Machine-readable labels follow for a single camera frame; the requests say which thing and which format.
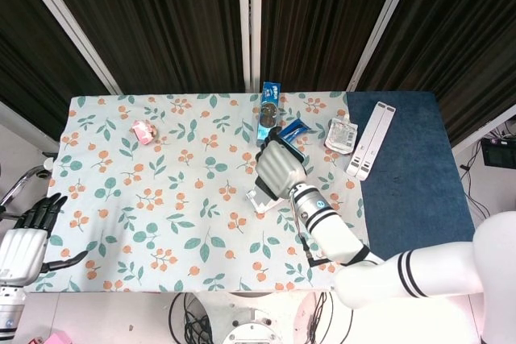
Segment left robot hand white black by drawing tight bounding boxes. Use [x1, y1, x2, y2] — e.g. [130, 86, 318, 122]
[0, 193, 89, 285]

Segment right robot hand grey black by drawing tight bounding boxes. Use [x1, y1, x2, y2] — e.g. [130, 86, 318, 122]
[255, 126, 310, 201]

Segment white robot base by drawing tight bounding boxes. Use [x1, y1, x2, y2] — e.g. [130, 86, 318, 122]
[221, 293, 283, 344]

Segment white folding phone stand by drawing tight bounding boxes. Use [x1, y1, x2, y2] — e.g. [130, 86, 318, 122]
[245, 189, 283, 214]

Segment white folded laptop stand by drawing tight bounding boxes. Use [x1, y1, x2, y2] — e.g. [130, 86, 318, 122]
[345, 101, 397, 182]

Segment blue snack packet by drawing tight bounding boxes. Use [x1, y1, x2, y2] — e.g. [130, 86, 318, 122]
[281, 119, 310, 144]

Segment blue cookie box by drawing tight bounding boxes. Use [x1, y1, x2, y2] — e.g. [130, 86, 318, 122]
[256, 81, 282, 147]

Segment crumpled white snack wrapper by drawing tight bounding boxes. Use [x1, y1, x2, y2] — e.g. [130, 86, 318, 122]
[324, 117, 359, 155]

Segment pink box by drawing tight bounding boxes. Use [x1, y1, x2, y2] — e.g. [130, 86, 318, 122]
[44, 329, 73, 344]

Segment floral fruit print tablecloth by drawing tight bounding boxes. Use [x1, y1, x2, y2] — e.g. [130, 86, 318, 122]
[23, 92, 366, 293]

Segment blue carpet mat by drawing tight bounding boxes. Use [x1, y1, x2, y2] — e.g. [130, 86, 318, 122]
[345, 91, 476, 260]

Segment pink snack packet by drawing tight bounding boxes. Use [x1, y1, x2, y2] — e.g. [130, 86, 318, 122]
[129, 119, 160, 145]

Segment dark pleated curtain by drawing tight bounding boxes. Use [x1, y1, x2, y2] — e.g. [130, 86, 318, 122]
[0, 0, 516, 147]

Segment black monitor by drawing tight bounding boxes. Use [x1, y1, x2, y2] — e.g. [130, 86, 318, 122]
[481, 137, 516, 168]

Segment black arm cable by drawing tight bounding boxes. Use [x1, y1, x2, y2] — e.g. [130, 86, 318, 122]
[298, 233, 380, 268]

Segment white frame post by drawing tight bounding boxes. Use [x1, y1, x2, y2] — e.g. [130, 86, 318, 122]
[346, 0, 428, 93]
[237, 0, 263, 93]
[11, 0, 122, 95]

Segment black floor cables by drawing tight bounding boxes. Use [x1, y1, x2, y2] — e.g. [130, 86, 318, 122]
[169, 293, 218, 344]

